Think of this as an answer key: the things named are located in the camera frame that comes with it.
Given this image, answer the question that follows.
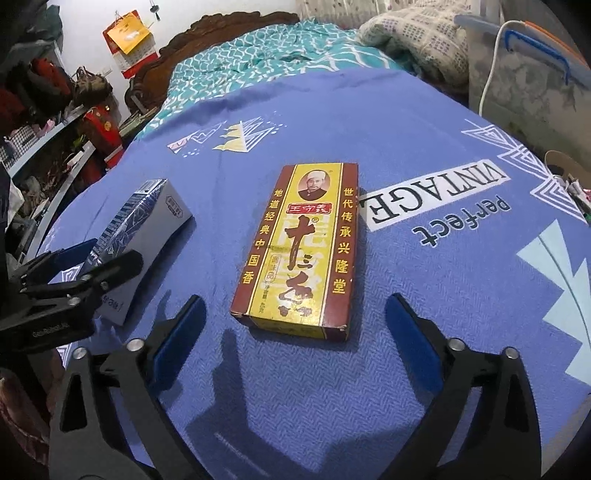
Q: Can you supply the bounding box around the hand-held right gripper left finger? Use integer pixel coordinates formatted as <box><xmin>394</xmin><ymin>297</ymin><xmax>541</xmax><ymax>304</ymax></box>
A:
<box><xmin>48</xmin><ymin>295</ymin><xmax>207</xmax><ymax>480</ymax></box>

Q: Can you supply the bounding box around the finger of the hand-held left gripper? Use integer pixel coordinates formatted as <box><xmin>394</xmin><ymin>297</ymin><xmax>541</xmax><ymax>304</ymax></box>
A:
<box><xmin>9</xmin><ymin>240</ymin><xmax>100</xmax><ymax>292</ymax></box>
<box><xmin>59</xmin><ymin>250</ymin><xmax>144</xmax><ymax>325</ymax></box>

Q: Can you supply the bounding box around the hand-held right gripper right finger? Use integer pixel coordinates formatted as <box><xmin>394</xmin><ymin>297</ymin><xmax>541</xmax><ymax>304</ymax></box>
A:
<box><xmin>384</xmin><ymin>292</ymin><xmax>542</xmax><ymax>480</ymax></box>

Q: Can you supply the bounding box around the leaf patterned curtain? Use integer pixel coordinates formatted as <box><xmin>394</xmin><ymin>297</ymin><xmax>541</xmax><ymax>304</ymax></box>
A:
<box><xmin>295</xmin><ymin>0</ymin><xmax>398</xmax><ymax>24</ymax></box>

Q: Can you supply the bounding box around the yellow and red spice box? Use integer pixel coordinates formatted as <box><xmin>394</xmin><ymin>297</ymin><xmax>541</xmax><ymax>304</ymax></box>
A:
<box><xmin>230</xmin><ymin>161</ymin><xmax>360</xmax><ymax>342</ymax></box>

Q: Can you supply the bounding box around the yellow and red wall calendar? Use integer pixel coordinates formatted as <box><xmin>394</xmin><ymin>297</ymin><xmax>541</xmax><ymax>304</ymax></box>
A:
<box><xmin>102</xmin><ymin>10</ymin><xmax>160</xmax><ymax>79</ymax></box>

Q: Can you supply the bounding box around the grey metal shelf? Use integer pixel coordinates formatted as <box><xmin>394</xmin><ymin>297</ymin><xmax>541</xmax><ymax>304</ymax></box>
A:
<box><xmin>0</xmin><ymin>106</ymin><xmax>98</xmax><ymax>259</ymax></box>

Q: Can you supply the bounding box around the white cable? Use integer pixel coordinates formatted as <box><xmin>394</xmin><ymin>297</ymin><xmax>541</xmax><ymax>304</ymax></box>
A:
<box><xmin>478</xmin><ymin>19</ymin><xmax>525</xmax><ymax>116</ymax></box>

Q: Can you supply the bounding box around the dark blue milk carton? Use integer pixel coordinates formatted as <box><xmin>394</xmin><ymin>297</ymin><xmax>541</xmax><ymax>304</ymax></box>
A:
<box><xmin>48</xmin><ymin>179</ymin><xmax>194</xmax><ymax>326</ymax></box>

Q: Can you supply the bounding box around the clear storage box orange lid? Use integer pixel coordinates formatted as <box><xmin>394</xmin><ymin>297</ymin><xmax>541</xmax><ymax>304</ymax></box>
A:
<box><xmin>455</xmin><ymin>14</ymin><xmax>591</xmax><ymax>153</ymax></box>

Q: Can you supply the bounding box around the blue printed bedsheet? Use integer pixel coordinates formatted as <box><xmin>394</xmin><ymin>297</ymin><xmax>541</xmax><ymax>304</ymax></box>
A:
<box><xmin>34</xmin><ymin>69</ymin><xmax>591</xmax><ymax>480</ymax></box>

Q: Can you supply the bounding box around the brown handbag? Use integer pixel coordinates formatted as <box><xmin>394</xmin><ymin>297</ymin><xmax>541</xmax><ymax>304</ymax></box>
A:
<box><xmin>71</xmin><ymin>67</ymin><xmax>114</xmax><ymax>109</ymax></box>

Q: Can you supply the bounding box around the tan round bin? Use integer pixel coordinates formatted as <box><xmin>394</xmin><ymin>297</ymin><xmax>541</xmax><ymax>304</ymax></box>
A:
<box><xmin>544</xmin><ymin>150</ymin><xmax>591</xmax><ymax>208</ymax></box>

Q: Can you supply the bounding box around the red patterned bag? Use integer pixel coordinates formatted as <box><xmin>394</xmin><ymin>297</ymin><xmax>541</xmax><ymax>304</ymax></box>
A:
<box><xmin>83</xmin><ymin>105</ymin><xmax>125</xmax><ymax>167</ymax></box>

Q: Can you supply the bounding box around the carved wooden headboard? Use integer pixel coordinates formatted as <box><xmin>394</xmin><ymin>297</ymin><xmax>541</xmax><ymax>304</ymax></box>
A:
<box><xmin>124</xmin><ymin>11</ymin><xmax>301</xmax><ymax>116</ymax></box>

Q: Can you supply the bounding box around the teal patterned quilt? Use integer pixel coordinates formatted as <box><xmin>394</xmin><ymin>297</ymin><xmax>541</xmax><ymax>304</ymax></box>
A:
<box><xmin>136</xmin><ymin>18</ymin><xmax>402</xmax><ymax>139</ymax></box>

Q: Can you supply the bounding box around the patterned beige pillow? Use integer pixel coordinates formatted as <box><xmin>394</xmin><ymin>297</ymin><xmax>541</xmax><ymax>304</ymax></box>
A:
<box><xmin>358</xmin><ymin>0</ymin><xmax>472</xmax><ymax>86</ymax></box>

